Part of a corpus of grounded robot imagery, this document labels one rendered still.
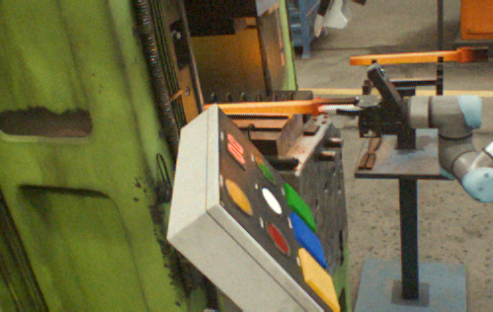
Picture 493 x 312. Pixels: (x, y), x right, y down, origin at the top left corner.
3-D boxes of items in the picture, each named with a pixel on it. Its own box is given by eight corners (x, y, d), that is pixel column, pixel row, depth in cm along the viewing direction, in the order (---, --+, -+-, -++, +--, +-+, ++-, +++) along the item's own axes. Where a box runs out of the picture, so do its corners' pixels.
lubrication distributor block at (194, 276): (211, 283, 127) (200, 234, 121) (200, 302, 123) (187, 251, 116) (198, 281, 129) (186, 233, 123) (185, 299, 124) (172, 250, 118)
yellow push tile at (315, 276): (331, 277, 85) (302, 246, 82) (341, 310, 78) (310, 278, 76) (321, 283, 85) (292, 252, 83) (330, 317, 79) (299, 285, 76)
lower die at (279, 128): (303, 128, 150) (299, 99, 147) (279, 164, 134) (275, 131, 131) (168, 125, 167) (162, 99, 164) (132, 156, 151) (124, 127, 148)
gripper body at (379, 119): (356, 138, 133) (408, 139, 128) (353, 105, 129) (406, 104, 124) (363, 124, 139) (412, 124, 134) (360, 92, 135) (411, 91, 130)
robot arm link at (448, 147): (450, 191, 125) (450, 147, 120) (433, 168, 135) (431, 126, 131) (484, 185, 125) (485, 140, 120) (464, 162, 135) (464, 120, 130)
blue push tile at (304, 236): (319, 239, 94) (293, 210, 91) (328, 267, 87) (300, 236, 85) (311, 245, 94) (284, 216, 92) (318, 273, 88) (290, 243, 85)
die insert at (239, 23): (247, 26, 138) (243, 2, 136) (235, 35, 132) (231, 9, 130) (144, 32, 151) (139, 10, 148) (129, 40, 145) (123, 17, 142)
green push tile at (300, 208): (311, 208, 103) (286, 181, 100) (317, 231, 96) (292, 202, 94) (303, 214, 103) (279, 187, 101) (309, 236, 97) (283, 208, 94)
